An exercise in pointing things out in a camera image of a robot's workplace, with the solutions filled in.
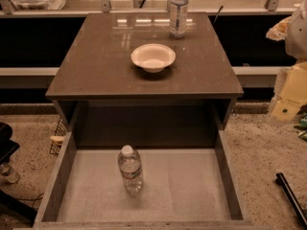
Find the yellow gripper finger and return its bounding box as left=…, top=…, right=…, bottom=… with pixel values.
left=266, top=16, right=291, bottom=41

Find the clear water bottle white cap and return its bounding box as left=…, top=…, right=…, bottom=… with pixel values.
left=118, top=145, right=144, bottom=195

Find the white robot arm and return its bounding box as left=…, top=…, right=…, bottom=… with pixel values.
left=266, top=0, right=307, bottom=61

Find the tall labelled water bottle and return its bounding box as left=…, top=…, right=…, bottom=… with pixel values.
left=170, top=0, right=189, bottom=38

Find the open grey top drawer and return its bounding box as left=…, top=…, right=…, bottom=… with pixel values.
left=34, top=129, right=251, bottom=230

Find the small bottle on floor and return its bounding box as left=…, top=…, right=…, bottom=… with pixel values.
left=0, top=163, right=20, bottom=184

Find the green snack packet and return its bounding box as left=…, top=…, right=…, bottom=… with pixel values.
left=295, top=113, right=307, bottom=142

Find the white paper bowl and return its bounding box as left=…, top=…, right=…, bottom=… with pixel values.
left=130, top=43, right=176, bottom=73

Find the black bar on floor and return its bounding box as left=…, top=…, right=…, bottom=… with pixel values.
left=275, top=172, right=307, bottom=230

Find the black chair base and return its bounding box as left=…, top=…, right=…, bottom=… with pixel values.
left=0, top=123, right=37, bottom=222

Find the black wire basket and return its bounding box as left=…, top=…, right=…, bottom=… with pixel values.
left=49, top=119, right=66, bottom=155

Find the metal shelf bracket far left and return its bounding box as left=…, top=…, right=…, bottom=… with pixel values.
left=0, top=0, right=15, bottom=14

